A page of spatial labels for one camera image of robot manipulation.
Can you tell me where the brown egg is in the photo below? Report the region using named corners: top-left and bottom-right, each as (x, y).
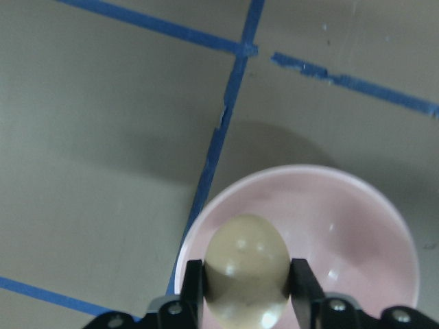
top-left (204, 214), bottom-right (290, 328)

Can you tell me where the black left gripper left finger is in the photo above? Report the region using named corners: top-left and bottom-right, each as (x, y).
top-left (85, 260), bottom-right (204, 328)

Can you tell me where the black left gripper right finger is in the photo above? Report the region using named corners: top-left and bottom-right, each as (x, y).
top-left (289, 258), bottom-right (438, 329)

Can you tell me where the pink bowl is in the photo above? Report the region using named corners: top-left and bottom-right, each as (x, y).
top-left (171, 165), bottom-right (420, 317)

